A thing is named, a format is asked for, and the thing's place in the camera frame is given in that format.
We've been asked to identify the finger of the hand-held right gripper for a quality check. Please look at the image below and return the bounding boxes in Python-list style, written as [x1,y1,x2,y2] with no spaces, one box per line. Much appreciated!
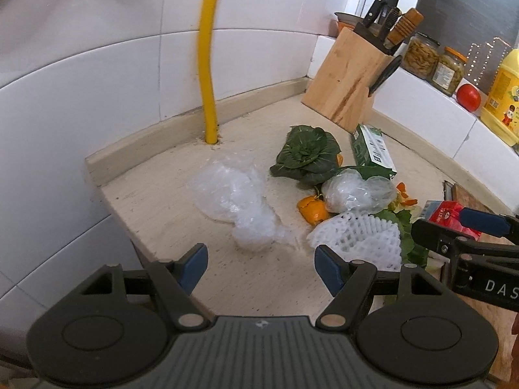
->
[411,219,519,257]
[461,207,519,238]

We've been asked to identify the glass jar of nuts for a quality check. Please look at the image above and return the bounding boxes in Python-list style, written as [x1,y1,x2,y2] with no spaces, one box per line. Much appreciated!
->
[401,32,441,81]

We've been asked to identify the yellow detergent bottle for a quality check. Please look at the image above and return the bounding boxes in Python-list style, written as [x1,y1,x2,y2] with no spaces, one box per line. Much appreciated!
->
[480,46,519,147]

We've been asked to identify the wooden knife block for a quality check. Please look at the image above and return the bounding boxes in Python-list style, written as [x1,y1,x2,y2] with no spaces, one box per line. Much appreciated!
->
[301,28,396,135]

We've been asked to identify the red tomato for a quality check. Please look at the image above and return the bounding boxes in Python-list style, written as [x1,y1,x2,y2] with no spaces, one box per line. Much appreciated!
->
[456,83,482,112]

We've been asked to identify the large orange peel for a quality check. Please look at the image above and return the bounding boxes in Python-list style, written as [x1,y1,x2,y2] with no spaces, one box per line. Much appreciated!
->
[297,195,331,225]

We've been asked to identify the ribbed black handled knife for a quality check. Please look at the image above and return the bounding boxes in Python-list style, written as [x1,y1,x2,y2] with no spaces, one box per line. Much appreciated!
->
[379,7,403,47]

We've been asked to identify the white stemmed big green leaf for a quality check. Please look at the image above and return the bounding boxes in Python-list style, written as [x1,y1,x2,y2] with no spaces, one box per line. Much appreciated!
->
[375,208,430,269]

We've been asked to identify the wooden cutting board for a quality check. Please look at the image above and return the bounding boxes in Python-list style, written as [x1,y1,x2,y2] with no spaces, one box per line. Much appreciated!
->
[444,180,519,382]

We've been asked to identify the flat dark green leaf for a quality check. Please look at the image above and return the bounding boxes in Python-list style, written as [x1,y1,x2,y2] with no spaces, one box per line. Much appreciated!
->
[341,165,396,183]

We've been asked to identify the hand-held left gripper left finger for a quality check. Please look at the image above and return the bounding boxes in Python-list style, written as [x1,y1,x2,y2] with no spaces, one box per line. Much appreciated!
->
[79,243,214,330]

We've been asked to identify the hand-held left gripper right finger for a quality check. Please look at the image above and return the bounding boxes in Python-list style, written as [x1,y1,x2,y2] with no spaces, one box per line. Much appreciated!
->
[314,245,444,330]

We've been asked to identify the small clear plastic bag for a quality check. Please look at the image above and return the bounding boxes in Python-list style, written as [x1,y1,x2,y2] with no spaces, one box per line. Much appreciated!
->
[321,168,400,214]

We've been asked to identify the curled dark green leaf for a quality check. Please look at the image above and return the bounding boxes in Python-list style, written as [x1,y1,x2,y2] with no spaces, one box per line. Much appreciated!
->
[270,125,343,185]

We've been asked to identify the red pepper scraps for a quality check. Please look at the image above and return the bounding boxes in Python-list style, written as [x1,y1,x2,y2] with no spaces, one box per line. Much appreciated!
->
[395,182,418,207]

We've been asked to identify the orange lidded pickle jar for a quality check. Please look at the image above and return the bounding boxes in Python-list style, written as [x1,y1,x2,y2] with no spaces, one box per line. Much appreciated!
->
[430,46,467,97]

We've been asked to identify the white foam fruit net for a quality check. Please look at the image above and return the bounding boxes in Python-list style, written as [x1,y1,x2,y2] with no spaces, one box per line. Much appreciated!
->
[306,210,403,272]

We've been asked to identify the wooden handled knife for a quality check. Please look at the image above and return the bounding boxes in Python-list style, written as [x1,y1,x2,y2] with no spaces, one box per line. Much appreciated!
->
[385,8,424,51]

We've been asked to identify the red carton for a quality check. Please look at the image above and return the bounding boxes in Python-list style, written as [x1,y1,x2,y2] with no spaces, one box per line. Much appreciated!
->
[422,200,483,240]

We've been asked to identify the yellow pipe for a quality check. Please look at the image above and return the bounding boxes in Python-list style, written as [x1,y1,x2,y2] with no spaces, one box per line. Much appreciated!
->
[198,0,223,146]

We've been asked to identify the green carton box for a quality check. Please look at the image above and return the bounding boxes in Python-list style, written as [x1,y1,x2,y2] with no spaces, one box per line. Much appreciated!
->
[351,124,397,179]

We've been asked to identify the large clear plastic bag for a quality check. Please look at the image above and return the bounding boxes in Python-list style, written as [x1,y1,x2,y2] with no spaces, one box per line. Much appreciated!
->
[187,156,301,252]

